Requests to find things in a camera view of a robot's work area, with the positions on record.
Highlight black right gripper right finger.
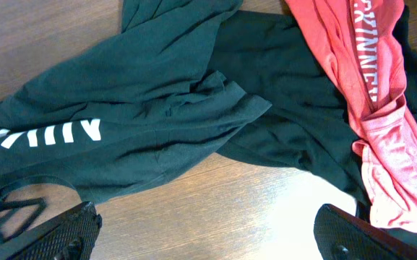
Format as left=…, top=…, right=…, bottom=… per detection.
left=314, top=204, right=417, bottom=260

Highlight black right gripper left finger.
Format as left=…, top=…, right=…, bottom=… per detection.
left=0, top=201, right=102, bottom=260

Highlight dark green t-shirt white letters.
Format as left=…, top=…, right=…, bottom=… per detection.
left=0, top=1, right=270, bottom=203

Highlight black garment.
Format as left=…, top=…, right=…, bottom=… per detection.
left=209, top=6, right=417, bottom=248

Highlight red t-shirt white letters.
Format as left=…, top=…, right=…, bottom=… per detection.
left=287, top=0, right=417, bottom=233

